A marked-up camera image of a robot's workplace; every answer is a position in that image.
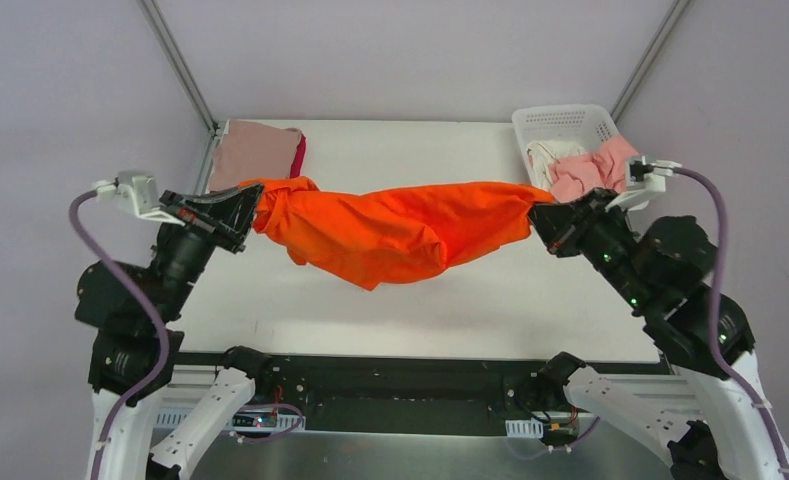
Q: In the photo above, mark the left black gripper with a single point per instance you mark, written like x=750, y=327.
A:
x=210, y=223

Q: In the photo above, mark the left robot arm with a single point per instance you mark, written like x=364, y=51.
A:
x=135, y=351

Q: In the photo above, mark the folded beige t-shirt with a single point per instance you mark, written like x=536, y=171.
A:
x=250, y=150

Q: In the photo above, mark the folded crimson t-shirt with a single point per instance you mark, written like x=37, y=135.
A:
x=299, y=157

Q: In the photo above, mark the right aluminium frame post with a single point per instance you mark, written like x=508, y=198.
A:
x=667, y=27

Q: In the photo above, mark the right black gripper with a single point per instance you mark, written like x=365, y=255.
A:
x=580, y=226

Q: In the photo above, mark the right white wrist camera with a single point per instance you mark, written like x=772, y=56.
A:
x=645, y=179

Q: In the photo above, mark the white plastic laundry basket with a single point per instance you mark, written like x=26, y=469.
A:
x=588, y=124

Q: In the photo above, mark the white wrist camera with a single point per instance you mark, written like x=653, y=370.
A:
x=645, y=179
x=135, y=192

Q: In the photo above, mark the white t-shirt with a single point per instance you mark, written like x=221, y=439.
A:
x=542, y=154

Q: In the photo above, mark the left aluminium frame post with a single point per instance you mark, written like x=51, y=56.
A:
x=175, y=57

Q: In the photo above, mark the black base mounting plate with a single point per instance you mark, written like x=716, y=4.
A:
x=410, y=396

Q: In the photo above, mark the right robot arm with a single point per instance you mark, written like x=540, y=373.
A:
x=661, y=274

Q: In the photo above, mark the aluminium frame post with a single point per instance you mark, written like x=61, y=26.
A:
x=175, y=57
x=667, y=27

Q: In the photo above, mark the orange t-shirt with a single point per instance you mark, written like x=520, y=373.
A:
x=396, y=236

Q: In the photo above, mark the pink t-shirt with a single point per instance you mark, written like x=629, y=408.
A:
x=573, y=176

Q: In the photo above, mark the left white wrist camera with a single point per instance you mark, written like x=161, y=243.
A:
x=135, y=192

